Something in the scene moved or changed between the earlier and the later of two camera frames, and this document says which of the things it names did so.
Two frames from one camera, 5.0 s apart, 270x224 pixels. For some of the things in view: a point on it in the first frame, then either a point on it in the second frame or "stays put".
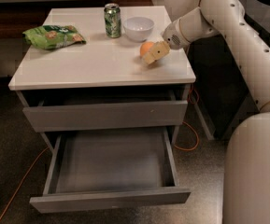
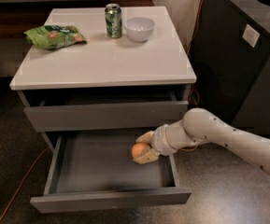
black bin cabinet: (221, 89) stays put
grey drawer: (110, 169) stays put
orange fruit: (145, 47) → (137, 148)
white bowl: (138, 29) stays put
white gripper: (172, 37) → (160, 141)
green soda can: (112, 20) stays put
